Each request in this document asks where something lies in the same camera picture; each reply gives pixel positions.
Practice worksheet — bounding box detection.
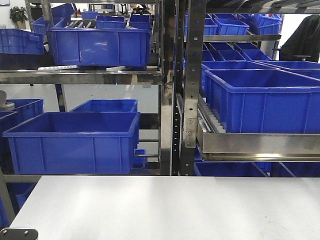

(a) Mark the black jacket on chair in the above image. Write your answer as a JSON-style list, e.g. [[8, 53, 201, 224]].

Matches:
[[279, 14, 320, 63]]

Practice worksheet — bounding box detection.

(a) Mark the blue crate upper far left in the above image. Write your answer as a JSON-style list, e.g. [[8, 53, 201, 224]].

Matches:
[[0, 28, 45, 55]]

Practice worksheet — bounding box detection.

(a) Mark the potted green plant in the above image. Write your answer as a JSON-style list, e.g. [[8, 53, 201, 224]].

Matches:
[[9, 6, 28, 30]]

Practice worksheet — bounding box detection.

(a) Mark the stainless steel shelving rack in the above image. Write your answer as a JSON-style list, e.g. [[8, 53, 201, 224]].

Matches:
[[0, 0, 320, 226]]

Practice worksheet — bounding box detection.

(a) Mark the blue bin bottom right shelf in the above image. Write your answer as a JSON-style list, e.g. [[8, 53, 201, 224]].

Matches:
[[194, 162, 268, 177]]

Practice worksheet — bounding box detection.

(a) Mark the large blue bin lower left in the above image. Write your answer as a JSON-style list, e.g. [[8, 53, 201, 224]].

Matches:
[[3, 111, 141, 175]]

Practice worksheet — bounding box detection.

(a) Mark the large blue bin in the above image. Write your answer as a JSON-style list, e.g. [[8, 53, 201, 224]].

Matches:
[[3, 111, 141, 175], [47, 27, 151, 67]]

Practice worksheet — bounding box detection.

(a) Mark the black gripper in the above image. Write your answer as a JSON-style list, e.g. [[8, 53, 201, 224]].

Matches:
[[0, 227, 39, 240]]

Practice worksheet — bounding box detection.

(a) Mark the blue bin far left lower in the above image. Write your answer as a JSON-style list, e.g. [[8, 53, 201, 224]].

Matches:
[[0, 98, 44, 173]]

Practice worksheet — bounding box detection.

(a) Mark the large blue bin upper left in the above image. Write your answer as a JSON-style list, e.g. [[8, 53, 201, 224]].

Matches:
[[47, 27, 151, 67]]

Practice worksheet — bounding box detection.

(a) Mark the large blue bin right shelf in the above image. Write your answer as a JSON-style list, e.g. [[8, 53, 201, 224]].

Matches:
[[204, 68, 320, 134]]

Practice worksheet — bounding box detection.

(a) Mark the blue bin behind lower left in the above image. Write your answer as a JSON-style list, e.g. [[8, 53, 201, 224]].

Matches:
[[70, 99, 138, 112]]

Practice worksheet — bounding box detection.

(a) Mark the blue bin behind right bin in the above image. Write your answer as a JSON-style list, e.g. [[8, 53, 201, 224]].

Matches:
[[200, 60, 271, 95]]

